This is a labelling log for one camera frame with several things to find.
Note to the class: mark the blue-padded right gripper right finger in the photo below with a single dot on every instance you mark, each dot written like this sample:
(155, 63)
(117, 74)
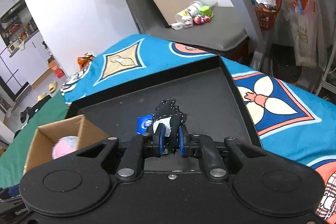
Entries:
(204, 149)

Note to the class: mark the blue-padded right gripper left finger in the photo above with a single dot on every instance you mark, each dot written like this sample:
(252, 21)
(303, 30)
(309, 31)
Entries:
(136, 151)

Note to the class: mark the black felt pouch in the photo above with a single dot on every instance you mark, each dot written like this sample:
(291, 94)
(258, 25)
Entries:
(167, 121)

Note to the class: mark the blue tissue packet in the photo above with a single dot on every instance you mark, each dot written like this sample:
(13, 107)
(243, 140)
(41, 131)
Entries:
(143, 123)

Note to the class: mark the grey pink plush toy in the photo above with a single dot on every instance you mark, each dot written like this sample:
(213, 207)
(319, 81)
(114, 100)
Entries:
(64, 146)

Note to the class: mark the large black tray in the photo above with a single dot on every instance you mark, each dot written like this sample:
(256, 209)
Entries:
(204, 90)

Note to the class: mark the brown cardboard box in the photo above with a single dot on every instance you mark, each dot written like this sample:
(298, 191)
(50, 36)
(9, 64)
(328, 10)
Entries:
(47, 136)

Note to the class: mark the blue patterned bed sheet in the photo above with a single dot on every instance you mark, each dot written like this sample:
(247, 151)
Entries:
(290, 121)

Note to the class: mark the yellow slipper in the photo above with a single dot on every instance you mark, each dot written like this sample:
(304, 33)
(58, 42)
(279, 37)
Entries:
(42, 96)
(53, 87)

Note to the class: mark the orange bag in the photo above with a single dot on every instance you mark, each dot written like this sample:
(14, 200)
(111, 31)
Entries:
(84, 61)

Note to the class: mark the black slippers pair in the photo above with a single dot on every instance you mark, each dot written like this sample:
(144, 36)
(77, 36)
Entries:
(26, 114)

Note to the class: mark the black dice cushion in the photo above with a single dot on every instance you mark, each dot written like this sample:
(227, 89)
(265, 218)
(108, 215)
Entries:
(39, 105)

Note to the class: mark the green cloth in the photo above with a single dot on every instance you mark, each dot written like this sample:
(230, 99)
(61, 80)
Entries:
(13, 160)

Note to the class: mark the grey folding mattress seat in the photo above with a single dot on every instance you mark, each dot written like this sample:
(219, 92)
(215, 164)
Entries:
(223, 33)

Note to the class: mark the orange cardboard box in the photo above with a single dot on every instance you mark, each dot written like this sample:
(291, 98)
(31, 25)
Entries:
(53, 65)

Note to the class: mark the white plastic bottle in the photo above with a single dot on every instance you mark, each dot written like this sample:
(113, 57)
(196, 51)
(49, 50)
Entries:
(192, 10)

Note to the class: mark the green cup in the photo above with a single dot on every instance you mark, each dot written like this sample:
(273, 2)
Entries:
(205, 10)

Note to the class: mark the red basket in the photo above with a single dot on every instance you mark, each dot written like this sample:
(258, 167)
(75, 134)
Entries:
(266, 14)

